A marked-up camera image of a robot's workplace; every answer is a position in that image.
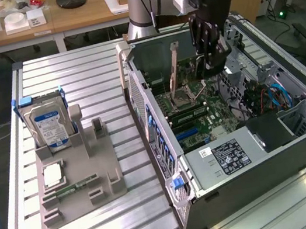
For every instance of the white tape roll box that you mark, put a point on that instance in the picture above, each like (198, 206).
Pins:
(16, 23)

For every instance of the silver CPU chip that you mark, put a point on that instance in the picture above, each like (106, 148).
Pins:
(53, 175)

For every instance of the grey printed parts rack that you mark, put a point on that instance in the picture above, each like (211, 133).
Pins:
(79, 169)

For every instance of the green motherboard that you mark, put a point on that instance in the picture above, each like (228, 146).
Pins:
(217, 109)

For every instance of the metal disk bay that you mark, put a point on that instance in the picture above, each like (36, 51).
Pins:
(299, 118)

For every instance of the wooden desk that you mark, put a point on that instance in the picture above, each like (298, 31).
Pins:
(65, 20)

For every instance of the grey power supply unit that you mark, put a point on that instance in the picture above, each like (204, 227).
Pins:
(226, 158)

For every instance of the blue expansion slot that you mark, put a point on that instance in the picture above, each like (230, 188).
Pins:
(186, 134)

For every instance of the hard disk with blue caddy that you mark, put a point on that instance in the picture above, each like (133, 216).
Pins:
(49, 124)

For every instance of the dark grey PC case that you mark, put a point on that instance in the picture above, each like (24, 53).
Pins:
(244, 193)

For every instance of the green RAM stick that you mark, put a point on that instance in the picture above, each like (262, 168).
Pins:
(73, 186)
(190, 118)
(185, 113)

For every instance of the red packet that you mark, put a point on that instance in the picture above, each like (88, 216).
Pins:
(35, 2)

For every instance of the Nvidia Quadro graphics card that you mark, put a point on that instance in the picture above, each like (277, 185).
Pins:
(174, 66)

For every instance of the CPU socket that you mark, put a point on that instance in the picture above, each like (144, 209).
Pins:
(182, 97)

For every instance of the white label box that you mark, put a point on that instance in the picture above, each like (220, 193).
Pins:
(36, 18)

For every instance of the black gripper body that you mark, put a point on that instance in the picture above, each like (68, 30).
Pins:
(219, 5)

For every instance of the device with green light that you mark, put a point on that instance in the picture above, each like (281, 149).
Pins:
(281, 14)

